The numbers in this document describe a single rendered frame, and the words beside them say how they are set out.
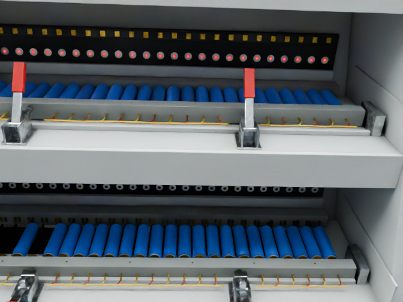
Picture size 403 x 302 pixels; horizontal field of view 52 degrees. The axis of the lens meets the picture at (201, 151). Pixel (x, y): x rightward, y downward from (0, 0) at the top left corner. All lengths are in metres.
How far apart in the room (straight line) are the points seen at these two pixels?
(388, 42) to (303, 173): 0.20
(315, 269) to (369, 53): 0.31
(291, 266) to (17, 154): 0.37
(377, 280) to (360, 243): 0.06
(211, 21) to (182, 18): 0.05
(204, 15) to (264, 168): 0.28
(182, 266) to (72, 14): 0.41
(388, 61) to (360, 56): 0.09
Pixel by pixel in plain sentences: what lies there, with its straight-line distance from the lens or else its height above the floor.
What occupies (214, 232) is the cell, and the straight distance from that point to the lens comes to 0.62.
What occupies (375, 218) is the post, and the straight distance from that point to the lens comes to 0.60.
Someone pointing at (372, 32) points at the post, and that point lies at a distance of 0.63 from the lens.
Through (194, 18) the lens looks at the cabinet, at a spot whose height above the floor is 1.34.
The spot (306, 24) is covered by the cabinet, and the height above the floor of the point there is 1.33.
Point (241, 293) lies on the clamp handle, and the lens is 0.53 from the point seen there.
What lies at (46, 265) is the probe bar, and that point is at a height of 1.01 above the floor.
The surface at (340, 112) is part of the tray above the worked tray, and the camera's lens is 0.56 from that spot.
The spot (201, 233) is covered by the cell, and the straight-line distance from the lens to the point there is 0.62.
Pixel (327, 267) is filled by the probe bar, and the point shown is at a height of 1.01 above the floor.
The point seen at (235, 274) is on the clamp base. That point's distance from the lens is 0.55.
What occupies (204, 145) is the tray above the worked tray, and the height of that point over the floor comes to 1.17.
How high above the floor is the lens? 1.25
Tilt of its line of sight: 10 degrees down
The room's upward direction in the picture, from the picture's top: 2 degrees clockwise
